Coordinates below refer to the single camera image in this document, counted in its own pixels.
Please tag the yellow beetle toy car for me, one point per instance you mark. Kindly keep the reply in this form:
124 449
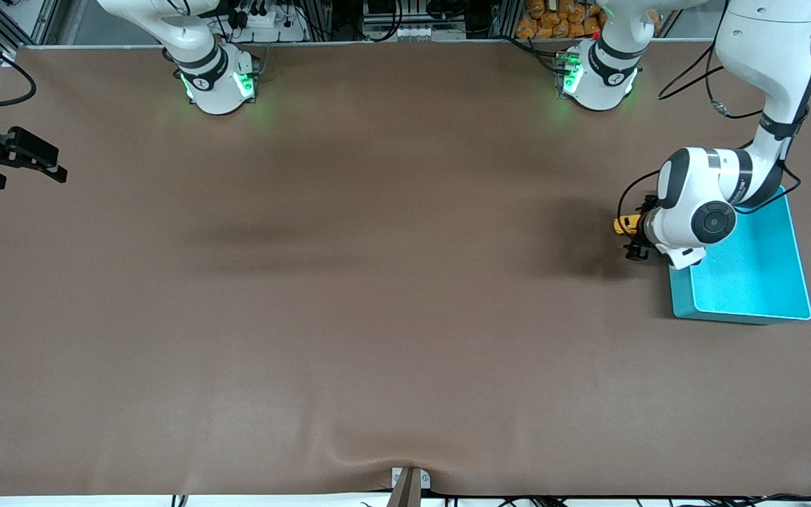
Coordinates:
625 224

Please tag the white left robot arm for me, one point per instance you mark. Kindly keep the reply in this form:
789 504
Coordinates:
694 197

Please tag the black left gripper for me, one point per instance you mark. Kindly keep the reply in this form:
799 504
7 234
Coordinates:
638 234

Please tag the white corner bracket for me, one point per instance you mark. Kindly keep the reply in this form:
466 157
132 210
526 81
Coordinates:
7 58

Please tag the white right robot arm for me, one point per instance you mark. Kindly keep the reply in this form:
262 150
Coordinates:
208 70

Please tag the white power strip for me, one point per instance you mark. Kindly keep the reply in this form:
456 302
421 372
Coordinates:
272 28

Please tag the grey electronics box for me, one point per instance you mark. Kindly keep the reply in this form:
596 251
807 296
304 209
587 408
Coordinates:
412 32

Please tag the teal plastic bin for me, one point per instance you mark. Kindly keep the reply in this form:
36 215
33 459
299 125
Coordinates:
750 282

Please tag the metal table clamp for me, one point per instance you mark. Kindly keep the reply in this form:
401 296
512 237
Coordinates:
409 486

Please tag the brown table mat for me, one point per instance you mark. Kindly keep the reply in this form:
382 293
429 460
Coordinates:
405 317

